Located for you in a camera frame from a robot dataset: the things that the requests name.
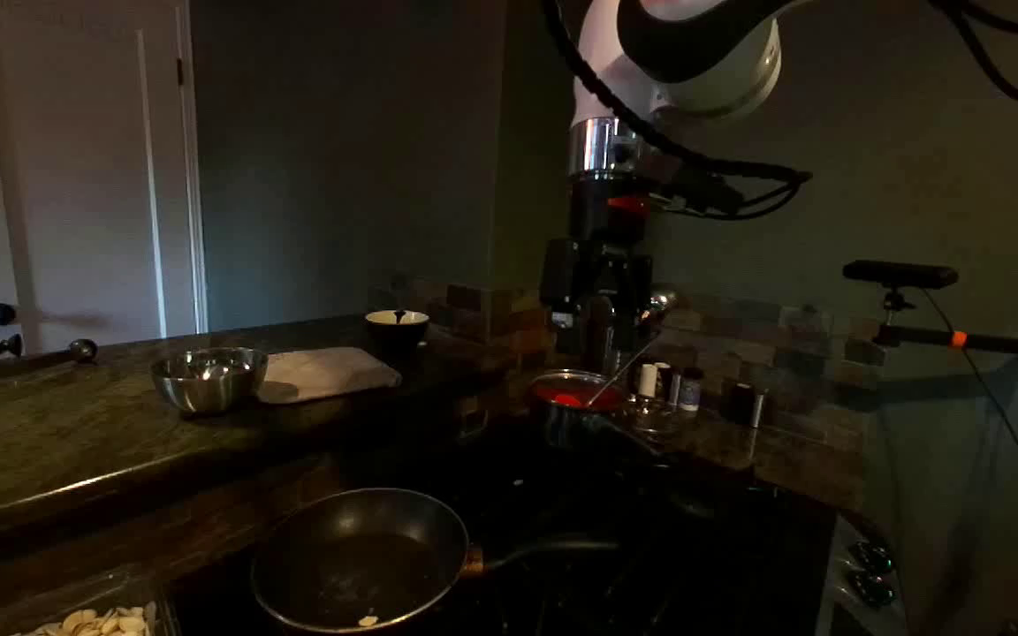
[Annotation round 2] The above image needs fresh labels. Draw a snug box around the red pot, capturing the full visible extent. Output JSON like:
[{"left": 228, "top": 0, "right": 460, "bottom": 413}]
[{"left": 528, "top": 366, "right": 631, "bottom": 449}]

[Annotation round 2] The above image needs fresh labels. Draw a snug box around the thin black camera cable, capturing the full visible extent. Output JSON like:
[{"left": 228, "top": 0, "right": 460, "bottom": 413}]
[{"left": 923, "top": 288, "right": 1018, "bottom": 557}]

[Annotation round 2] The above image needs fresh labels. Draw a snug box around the dark rod with ball end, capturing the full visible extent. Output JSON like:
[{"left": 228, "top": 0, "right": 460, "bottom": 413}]
[{"left": 0, "top": 336, "right": 101, "bottom": 378}]

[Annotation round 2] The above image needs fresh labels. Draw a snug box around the black frying pan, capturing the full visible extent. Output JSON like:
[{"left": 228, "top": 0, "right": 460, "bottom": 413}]
[{"left": 246, "top": 484, "right": 628, "bottom": 636}]

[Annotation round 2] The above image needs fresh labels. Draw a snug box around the white salt shaker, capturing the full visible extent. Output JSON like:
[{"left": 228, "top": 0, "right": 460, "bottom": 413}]
[{"left": 631, "top": 359, "right": 672, "bottom": 413}]

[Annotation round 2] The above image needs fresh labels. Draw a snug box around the dark pepper shaker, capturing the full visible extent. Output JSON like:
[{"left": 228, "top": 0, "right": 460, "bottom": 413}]
[{"left": 672, "top": 366, "right": 705, "bottom": 416}]

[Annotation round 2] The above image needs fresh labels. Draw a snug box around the black stove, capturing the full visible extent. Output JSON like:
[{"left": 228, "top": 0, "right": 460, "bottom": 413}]
[{"left": 165, "top": 409, "right": 910, "bottom": 636}]

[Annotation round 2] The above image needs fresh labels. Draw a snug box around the white food pieces tray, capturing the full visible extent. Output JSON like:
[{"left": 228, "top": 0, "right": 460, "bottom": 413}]
[{"left": 19, "top": 600, "right": 163, "bottom": 636}]

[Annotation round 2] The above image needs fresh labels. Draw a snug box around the black camera on stand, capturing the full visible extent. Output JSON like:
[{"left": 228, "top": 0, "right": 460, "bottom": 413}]
[{"left": 842, "top": 256, "right": 961, "bottom": 315}]

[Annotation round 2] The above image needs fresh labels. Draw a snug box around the silver metal bowl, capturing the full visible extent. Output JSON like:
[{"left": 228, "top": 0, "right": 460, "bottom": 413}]
[{"left": 152, "top": 343, "right": 268, "bottom": 420}]

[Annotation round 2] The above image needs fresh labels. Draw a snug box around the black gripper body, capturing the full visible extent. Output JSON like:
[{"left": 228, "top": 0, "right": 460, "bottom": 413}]
[{"left": 564, "top": 171, "right": 661, "bottom": 362}]

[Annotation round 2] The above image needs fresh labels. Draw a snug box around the stove knob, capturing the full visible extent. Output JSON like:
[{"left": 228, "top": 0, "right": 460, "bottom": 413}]
[
  {"left": 849, "top": 572, "right": 900, "bottom": 610},
  {"left": 852, "top": 537, "right": 897, "bottom": 579}
]

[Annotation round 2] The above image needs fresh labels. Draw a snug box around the metal utensil in pot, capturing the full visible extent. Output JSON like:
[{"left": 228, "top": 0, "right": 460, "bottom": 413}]
[{"left": 583, "top": 343, "right": 667, "bottom": 413}]

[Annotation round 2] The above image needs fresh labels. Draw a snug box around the dark cup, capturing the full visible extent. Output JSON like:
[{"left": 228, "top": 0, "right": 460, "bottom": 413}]
[{"left": 724, "top": 380, "right": 771, "bottom": 429}]

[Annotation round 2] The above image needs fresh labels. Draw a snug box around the white door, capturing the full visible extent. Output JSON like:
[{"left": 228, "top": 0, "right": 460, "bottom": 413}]
[{"left": 0, "top": 0, "right": 211, "bottom": 359}]

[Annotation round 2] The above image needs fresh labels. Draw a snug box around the white cutting board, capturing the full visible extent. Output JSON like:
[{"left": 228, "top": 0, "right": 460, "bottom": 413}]
[{"left": 249, "top": 343, "right": 405, "bottom": 409}]

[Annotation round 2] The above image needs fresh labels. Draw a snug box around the small black bowl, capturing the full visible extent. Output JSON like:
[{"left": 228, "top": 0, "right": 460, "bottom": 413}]
[{"left": 360, "top": 302, "right": 434, "bottom": 359}]

